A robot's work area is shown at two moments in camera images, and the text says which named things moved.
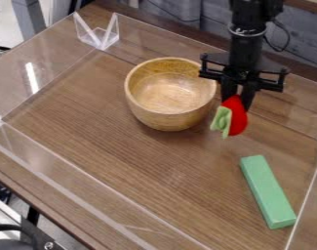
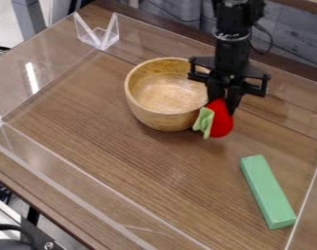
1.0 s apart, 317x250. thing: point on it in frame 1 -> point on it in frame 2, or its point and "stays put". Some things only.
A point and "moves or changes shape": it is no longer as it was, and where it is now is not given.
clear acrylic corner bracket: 98,37 stays put
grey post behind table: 28,17 stays put
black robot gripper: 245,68 -> 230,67
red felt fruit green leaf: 221,121 moves or changes shape
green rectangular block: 266,192 stays put
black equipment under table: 31,238 stays put
